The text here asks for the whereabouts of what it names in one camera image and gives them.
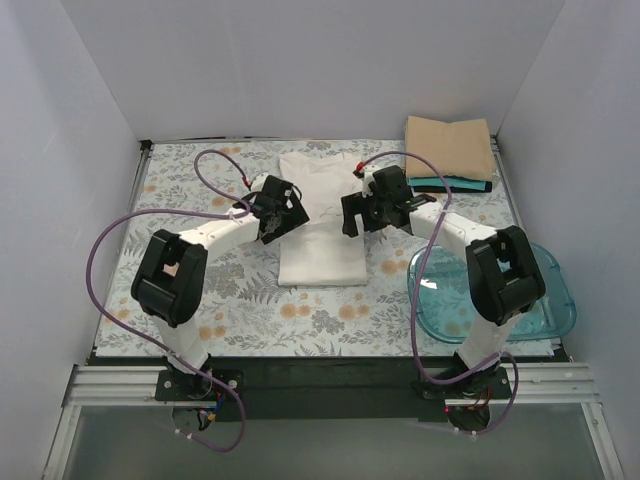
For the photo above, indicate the floral patterned table mat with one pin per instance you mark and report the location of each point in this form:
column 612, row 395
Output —
column 244, row 311

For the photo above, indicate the teal transparent plastic bin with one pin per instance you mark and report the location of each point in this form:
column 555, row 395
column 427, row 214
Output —
column 446, row 312

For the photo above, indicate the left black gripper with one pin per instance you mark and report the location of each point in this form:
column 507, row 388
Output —
column 288, row 217

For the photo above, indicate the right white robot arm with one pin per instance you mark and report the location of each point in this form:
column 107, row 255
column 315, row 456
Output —
column 503, row 275

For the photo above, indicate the folded beige t shirt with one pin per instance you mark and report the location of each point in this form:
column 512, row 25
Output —
column 458, row 149

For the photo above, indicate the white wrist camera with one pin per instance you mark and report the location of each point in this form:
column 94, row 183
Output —
column 256, row 184
column 365, row 174

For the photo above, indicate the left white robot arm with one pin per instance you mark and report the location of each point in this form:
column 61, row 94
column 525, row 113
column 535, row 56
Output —
column 170, row 280

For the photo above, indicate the folded teal t shirt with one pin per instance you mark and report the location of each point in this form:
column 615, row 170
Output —
column 450, row 183

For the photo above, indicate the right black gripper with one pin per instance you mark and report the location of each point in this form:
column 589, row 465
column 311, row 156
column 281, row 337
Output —
column 360, row 211

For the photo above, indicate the folded black t shirt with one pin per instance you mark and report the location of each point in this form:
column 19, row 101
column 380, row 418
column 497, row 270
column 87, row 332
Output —
column 460, row 189

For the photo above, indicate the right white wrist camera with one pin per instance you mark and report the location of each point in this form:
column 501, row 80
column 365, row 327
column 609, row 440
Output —
column 365, row 174

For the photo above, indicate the white printed t shirt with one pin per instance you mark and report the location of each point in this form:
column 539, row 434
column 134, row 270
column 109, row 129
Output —
column 318, row 254

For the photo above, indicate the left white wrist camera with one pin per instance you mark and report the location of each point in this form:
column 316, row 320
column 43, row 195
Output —
column 256, row 184

